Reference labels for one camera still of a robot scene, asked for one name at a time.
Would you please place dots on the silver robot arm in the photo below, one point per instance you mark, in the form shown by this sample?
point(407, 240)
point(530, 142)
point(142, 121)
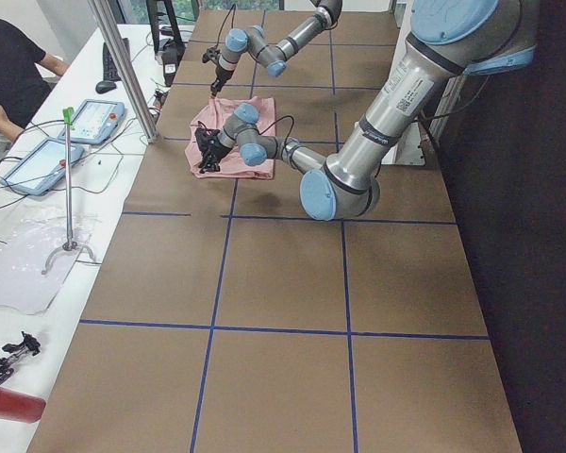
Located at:
point(273, 57)
point(446, 39)

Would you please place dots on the aluminium frame post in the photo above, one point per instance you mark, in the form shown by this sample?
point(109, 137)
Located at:
point(112, 37)

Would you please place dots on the pink Snoopy t-shirt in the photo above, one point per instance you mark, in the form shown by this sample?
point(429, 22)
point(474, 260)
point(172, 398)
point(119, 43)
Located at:
point(246, 129)

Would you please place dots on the metal stand with green clip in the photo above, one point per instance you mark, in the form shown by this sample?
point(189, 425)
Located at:
point(71, 245)

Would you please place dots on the black keyboard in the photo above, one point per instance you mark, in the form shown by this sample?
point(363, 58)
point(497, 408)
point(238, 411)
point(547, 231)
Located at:
point(110, 70)

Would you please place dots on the black computer mouse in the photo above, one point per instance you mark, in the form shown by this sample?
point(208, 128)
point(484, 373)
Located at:
point(105, 86)

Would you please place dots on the near teach pendant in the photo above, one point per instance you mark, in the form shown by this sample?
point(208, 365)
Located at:
point(40, 170)

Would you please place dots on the teach pendant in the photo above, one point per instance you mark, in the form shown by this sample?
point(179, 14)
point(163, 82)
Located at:
point(94, 121)
point(40, 170)

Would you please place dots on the far teach pendant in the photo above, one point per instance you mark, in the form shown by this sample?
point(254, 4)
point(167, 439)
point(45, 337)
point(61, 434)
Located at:
point(94, 121)

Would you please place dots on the black folded tripod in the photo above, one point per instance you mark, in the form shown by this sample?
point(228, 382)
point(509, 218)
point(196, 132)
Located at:
point(28, 346)

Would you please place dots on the red cylinder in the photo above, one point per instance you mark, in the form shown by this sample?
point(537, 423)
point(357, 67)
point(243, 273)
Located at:
point(19, 407)

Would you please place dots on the person in black shirt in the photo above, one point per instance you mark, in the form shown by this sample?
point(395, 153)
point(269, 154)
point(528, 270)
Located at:
point(22, 88)

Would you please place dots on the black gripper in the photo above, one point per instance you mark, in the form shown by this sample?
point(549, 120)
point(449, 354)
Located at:
point(213, 150)
point(220, 75)

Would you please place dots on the clear plastic sheet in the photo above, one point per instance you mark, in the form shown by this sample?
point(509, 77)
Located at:
point(33, 263)

